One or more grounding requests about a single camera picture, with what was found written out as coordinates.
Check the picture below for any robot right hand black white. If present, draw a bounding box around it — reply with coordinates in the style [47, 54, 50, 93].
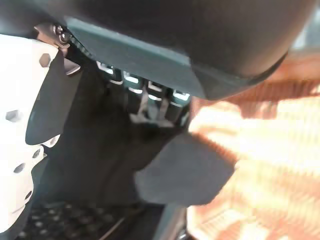
[0, 0, 320, 236]

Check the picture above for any dark grey washing machine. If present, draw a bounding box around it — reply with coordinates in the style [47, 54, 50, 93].
[17, 201, 188, 240]

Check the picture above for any large wicker laundry basket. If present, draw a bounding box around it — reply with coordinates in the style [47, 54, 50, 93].
[184, 49, 320, 240]

